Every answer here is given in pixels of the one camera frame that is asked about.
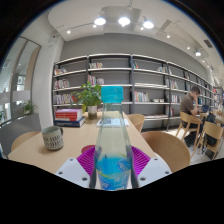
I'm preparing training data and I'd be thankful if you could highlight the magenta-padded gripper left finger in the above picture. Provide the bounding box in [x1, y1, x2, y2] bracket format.
[54, 145, 98, 190]

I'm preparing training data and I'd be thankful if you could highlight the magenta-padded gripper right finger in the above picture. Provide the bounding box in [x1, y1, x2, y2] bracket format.
[131, 145, 173, 189]

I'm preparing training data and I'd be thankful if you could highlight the clear bottle with blue cap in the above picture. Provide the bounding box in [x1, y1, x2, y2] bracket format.
[89, 86, 138, 192]

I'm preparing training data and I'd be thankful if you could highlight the rounded light wooden chair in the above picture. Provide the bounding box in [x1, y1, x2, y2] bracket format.
[140, 130, 192, 173]
[127, 113, 146, 134]

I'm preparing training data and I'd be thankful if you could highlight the grey-green patterned mug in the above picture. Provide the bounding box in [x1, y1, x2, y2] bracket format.
[41, 125, 65, 151]

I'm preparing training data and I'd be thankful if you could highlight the thick dark blue book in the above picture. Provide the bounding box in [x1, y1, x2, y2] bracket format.
[53, 117, 87, 128]

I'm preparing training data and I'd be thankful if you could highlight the red book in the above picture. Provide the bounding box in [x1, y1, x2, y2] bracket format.
[54, 113, 84, 122]

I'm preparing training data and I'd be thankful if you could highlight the pink-covered book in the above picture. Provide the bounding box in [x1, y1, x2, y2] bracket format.
[54, 108, 84, 116]

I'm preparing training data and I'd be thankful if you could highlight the slatted wooden chair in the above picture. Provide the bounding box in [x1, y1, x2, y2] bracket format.
[191, 120, 224, 160]
[175, 111, 203, 148]

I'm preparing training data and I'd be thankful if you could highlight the person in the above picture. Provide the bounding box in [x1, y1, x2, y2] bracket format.
[179, 86, 203, 148]

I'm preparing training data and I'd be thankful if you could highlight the green potted plant, white pot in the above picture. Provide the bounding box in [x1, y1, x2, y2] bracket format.
[69, 81, 103, 120]

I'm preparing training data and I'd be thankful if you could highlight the black backpack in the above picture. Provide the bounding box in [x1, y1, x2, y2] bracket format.
[204, 113, 218, 147]

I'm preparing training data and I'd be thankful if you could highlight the green plant by window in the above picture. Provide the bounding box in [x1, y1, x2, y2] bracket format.
[21, 99, 38, 116]

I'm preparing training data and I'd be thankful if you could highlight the group of ceiling lights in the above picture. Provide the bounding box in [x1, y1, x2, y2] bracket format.
[64, 14, 204, 58]

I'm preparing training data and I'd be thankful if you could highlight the grey wall shelf with books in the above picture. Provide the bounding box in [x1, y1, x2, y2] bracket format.
[51, 53, 224, 131]

